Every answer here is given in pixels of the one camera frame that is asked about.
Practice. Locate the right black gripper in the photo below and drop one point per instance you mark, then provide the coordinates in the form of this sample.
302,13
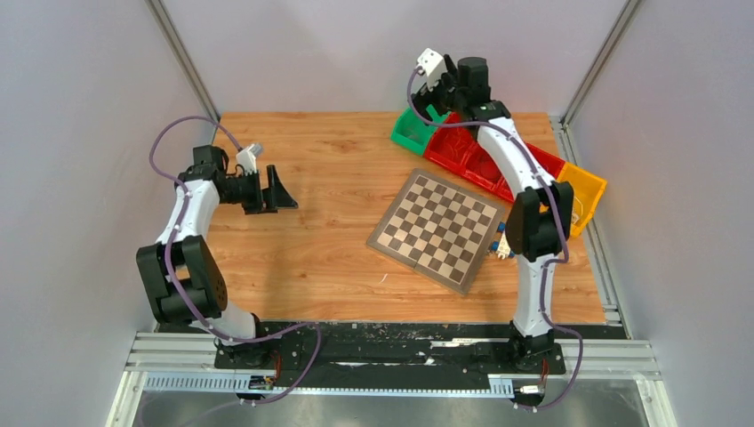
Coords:
426,97

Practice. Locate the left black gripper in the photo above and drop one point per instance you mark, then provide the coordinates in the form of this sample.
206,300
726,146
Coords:
260,204

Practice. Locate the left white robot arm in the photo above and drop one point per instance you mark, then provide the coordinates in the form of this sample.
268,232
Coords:
182,280

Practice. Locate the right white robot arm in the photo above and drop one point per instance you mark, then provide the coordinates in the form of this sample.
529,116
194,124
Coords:
538,225

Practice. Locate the green plastic bin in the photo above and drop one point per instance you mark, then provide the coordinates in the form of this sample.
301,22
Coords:
411,133

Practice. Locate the red bin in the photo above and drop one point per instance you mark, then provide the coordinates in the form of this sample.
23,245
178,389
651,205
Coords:
448,146
478,167
550,163

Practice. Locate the red bin middle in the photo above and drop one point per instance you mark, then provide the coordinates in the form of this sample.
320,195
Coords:
478,167

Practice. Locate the wooden chessboard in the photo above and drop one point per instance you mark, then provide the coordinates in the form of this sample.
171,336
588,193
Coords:
438,229

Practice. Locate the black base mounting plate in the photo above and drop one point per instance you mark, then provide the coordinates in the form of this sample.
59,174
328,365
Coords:
408,356

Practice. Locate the white blue toy block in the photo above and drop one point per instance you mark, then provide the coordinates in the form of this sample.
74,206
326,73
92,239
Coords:
500,247

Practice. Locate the yellow plastic bin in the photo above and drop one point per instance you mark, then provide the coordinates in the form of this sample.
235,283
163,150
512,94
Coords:
588,189

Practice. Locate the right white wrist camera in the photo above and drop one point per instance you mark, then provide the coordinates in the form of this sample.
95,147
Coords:
432,65

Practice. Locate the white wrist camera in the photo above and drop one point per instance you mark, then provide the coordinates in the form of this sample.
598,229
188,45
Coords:
247,158
432,65

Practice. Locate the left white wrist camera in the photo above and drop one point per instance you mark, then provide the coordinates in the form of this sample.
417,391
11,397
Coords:
247,158

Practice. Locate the aluminium frame rail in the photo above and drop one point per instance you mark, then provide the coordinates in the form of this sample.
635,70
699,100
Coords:
184,362

